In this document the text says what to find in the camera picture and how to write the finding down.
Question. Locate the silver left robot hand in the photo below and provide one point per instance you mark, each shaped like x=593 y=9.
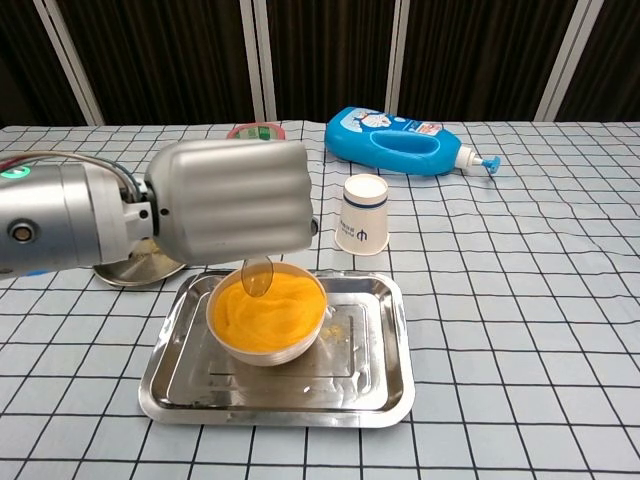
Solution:
x=230 y=200

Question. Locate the translucent grey plastic spoon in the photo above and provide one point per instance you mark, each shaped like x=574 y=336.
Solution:
x=257 y=280

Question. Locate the bowl of orange puree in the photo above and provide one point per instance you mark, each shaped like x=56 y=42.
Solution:
x=270 y=327

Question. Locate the rectangular stainless steel tray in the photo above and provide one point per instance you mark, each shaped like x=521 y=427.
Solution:
x=350 y=370

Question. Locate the white grid-patterned tablecloth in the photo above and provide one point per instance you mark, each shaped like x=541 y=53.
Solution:
x=500 y=300

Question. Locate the red tape roll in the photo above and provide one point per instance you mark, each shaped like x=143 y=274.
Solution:
x=255 y=132

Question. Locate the grey brush with black bristles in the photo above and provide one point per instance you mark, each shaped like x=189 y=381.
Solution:
x=314 y=226

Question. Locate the round stainless steel plate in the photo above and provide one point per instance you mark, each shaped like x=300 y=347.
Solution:
x=135 y=272

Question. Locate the blue detergent bottle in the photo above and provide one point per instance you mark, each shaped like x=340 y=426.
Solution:
x=350 y=142

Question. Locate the white paper cup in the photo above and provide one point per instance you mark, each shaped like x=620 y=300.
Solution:
x=362 y=220

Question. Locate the black ribbed partition screen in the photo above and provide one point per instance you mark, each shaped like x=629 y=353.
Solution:
x=175 y=50

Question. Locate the white screen frame post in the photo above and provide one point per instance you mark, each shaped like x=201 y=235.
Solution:
x=257 y=60
x=562 y=60
x=70 y=60
x=400 y=60

